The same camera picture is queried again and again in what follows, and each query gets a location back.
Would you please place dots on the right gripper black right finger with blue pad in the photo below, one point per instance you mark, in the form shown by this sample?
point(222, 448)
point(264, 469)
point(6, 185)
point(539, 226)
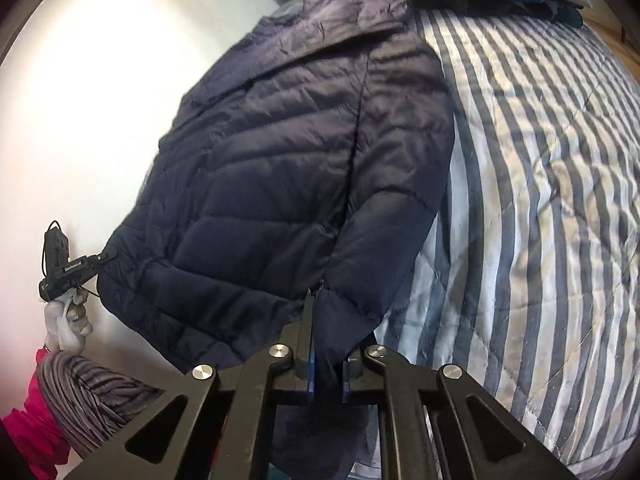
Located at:
point(356, 386)

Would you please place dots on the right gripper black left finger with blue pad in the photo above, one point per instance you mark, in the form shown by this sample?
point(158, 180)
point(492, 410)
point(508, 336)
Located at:
point(297, 383)

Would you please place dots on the navy quilted puffer jacket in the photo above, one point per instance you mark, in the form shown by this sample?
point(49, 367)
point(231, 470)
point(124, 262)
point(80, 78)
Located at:
point(311, 159)

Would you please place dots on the grey striped sleeve forearm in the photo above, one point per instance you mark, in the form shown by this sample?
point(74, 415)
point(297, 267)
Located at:
point(90, 402)

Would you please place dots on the white gloved left hand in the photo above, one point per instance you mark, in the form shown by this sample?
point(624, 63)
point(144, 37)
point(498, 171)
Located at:
point(67, 322)

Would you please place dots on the blue white striped quilt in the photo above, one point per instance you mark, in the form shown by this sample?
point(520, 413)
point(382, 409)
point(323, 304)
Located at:
point(529, 278)

